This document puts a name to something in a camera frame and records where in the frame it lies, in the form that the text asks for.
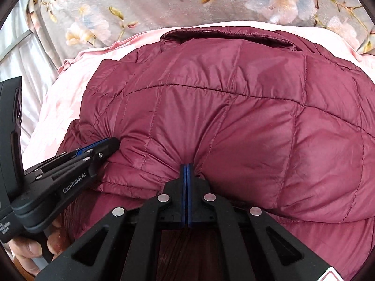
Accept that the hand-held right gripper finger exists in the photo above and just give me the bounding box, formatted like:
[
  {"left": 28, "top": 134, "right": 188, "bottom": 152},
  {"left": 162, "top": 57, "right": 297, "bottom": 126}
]
[
  {"left": 187, "top": 164, "right": 345, "bottom": 281},
  {"left": 35, "top": 164, "right": 187, "bottom": 281}
]

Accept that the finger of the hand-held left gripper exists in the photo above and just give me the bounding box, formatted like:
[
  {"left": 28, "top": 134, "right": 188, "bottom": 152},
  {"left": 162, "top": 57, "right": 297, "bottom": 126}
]
[
  {"left": 34, "top": 137, "right": 121, "bottom": 182},
  {"left": 25, "top": 139, "right": 110, "bottom": 174}
]

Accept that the maroon quilted down jacket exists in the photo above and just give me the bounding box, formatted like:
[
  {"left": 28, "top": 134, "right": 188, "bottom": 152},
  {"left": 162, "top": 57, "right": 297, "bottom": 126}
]
[{"left": 56, "top": 27, "right": 375, "bottom": 281}]

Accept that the person's left hand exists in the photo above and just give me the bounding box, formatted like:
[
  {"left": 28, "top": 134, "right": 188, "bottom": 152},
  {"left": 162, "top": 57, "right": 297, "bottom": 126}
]
[{"left": 8, "top": 215, "right": 64, "bottom": 276}]

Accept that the pink printed blanket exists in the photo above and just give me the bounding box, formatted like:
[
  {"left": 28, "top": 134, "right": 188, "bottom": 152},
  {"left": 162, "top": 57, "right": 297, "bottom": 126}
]
[{"left": 22, "top": 25, "right": 375, "bottom": 167}]

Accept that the white satin cloth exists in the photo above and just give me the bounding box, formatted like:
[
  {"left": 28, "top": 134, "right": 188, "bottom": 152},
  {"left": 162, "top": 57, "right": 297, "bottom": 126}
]
[{"left": 0, "top": 0, "right": 59, "bottom": 147}]

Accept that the grey bar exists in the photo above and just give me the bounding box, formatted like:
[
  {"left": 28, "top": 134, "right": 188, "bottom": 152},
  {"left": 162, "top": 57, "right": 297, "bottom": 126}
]
[{"left": 7, "top": 31, "right": 33, "bottom": 54}]

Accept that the grey floral bedsheet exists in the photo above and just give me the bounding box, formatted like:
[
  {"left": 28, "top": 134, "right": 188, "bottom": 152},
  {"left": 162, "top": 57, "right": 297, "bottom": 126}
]
[{"left": 28, "top": 0, "right": 375, "bottom": 55}]

